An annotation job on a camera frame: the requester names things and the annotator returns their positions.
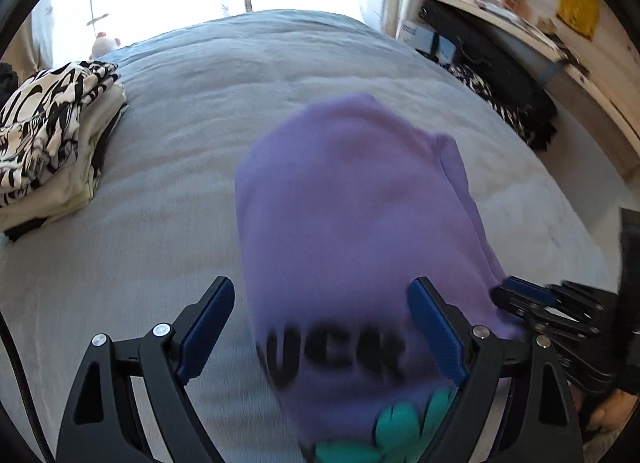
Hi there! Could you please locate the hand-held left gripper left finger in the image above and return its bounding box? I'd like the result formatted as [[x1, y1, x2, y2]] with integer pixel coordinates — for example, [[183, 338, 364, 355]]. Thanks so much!
[[55, 275, 236, 463]]

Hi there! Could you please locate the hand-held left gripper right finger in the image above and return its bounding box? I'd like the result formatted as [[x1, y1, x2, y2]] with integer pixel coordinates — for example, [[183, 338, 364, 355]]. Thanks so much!
[[406, 276, 586, 463]]

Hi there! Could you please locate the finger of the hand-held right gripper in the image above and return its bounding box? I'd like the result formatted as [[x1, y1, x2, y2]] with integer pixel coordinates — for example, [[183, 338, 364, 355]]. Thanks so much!
[[500, 278, 561, 306], [491, 287, 538, 319]]

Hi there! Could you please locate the purple zip hoodie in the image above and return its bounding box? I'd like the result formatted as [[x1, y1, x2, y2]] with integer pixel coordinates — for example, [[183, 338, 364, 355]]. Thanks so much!
[[234, 92, 528, 463]]

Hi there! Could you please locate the person's right hand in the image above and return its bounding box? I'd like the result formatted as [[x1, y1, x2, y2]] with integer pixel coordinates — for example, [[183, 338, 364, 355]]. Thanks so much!
[[582, 388, 640, 444]]

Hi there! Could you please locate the zebra print cloth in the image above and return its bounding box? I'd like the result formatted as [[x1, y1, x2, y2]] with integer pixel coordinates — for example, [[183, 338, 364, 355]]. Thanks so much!
[[447, 63, 531, 144]]

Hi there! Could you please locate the cream folded garment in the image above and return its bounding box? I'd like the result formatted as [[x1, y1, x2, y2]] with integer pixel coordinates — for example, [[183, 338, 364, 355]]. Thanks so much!
[[0, 83, 128, 231]]

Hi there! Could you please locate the wooden shelf unit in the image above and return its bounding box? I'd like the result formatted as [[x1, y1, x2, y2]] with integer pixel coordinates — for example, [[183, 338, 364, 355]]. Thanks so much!
[[395, 0, 640, 184]]

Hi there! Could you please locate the long black case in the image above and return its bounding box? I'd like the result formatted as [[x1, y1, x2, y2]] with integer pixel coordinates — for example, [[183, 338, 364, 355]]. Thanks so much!
[[417, 0, 558, 151]]

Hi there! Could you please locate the black white printed folded garment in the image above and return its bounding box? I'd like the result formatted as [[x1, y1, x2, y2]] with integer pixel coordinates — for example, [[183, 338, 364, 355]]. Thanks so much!
[[0, 60, 121, 209]]

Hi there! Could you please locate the white blue carton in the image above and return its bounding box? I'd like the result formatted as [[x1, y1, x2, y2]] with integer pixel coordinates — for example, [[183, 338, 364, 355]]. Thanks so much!
[[396, 19, 458, 66]]

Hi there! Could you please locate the yellow cloth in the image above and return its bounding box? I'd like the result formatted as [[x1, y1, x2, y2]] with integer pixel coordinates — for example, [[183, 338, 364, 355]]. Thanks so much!
[[557, 0, 600, 39]]

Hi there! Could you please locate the white plush toy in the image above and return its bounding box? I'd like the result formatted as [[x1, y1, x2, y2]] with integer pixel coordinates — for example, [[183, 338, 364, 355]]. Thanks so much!
[[90, 32, 123, 60]]

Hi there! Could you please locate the black cloth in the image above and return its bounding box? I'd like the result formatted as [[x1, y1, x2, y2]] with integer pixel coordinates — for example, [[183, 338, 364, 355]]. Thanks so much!
[[0, 62, 22, 96]]

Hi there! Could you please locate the black cable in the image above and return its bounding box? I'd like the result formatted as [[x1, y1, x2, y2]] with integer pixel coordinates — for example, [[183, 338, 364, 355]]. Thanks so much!
[[0, 315, 51, 463]]

